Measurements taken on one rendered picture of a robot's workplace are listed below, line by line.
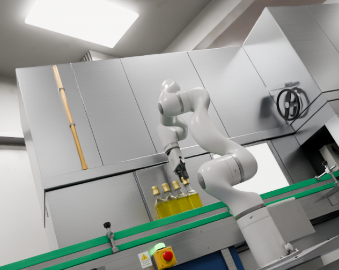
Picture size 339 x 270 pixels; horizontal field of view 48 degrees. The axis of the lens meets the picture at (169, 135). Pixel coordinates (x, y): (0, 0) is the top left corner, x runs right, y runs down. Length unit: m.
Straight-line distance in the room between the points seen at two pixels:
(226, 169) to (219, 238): 0.45
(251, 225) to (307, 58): 1.48
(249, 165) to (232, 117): 1.11
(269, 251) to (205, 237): 0.44
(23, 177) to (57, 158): 2.52
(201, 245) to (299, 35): 1.59
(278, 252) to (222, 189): 0.27
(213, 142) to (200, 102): 0.21
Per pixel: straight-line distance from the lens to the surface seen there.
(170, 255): 1.54
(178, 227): 1.71
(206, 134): 1.49
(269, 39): 2.76
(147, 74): 2.49
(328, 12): 3.10
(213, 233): 1.74
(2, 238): 4.19
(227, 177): 1.38
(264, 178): 2.33
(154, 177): 2.07
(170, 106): 1.58
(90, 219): 1.95
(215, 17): 5.27
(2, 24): 4.73
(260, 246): 1.36
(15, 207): 4.37
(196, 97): 1.62
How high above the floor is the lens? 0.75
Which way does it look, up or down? 24 degrees up
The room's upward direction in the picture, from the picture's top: 23 degrees counter-clockwise
